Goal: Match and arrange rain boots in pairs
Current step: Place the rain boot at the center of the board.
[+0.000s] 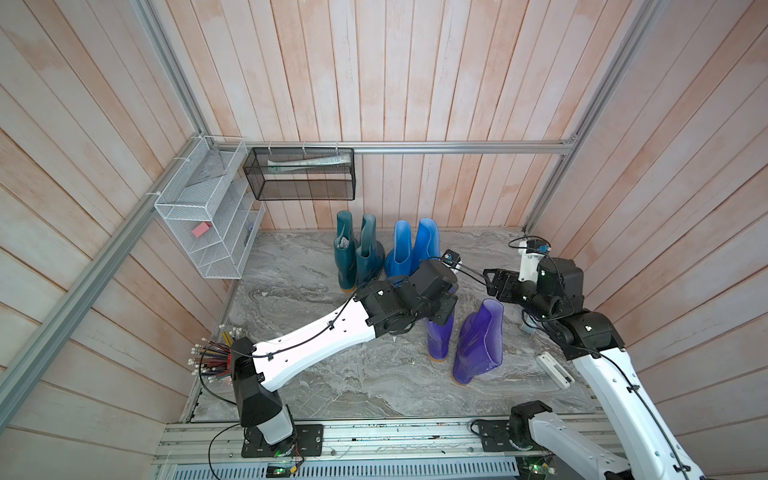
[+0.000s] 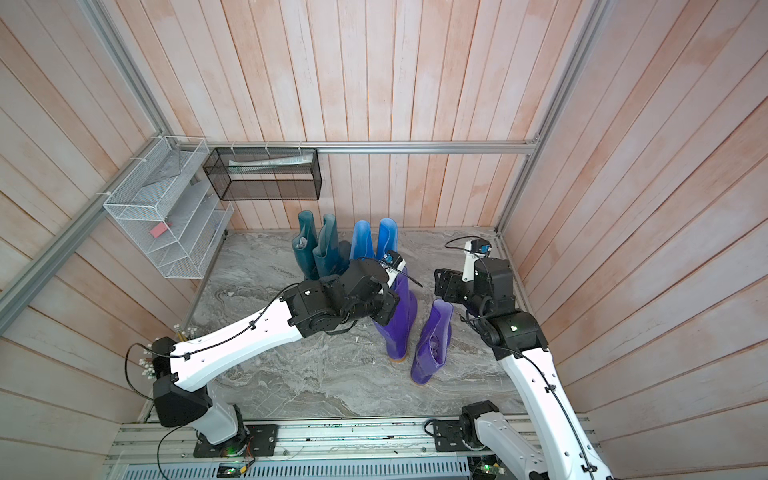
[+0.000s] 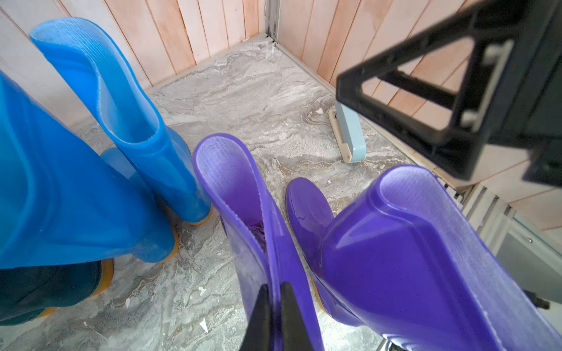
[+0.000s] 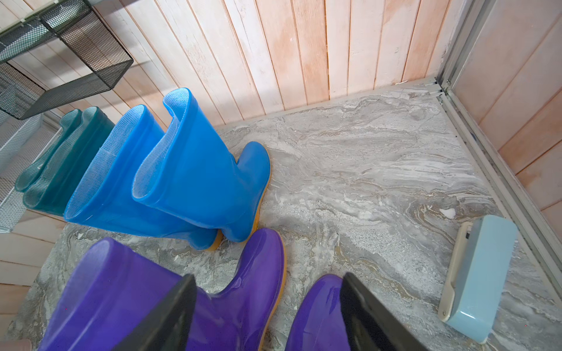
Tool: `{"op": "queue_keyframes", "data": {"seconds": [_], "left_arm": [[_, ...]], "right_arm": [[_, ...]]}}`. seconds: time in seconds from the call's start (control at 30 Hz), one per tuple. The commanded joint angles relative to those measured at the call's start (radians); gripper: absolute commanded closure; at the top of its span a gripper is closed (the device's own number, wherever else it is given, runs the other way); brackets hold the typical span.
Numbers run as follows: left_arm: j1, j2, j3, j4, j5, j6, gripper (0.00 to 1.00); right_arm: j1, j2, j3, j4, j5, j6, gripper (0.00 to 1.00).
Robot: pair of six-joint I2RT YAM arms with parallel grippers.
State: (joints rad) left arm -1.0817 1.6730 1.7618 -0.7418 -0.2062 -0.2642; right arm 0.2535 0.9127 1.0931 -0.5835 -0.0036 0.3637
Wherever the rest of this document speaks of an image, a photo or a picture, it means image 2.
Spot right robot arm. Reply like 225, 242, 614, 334
434, 255, 613, 479

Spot white wire wall shelf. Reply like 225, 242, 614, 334
104, 136, 233, 280

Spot blue rain boot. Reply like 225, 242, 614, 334
376, 218, 398, 259
350, 220, 375, 260

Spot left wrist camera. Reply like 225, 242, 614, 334
381, 250, 407, 288

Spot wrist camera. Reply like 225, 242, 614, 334
462, 236, 492, 282
381, 250, 407, 288

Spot paper in black basket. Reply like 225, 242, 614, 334
227, 154, 314, 175

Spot purple rain boot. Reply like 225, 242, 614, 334
374, 268, 418, 361
411, 299, 454, 385

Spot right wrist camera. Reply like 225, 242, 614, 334
462, 236, 492, 282

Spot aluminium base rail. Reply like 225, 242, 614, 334
104, 418, 441, 465

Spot black mesh wall basket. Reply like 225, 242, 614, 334
203, 146, 323, 201

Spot teal rain boot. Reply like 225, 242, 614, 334
291, 210, 319, 280
312, 214, 351, 277

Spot pink eraser block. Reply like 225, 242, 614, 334
149, 222, 169, 239

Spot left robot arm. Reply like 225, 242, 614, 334
149, 251, 406, 445

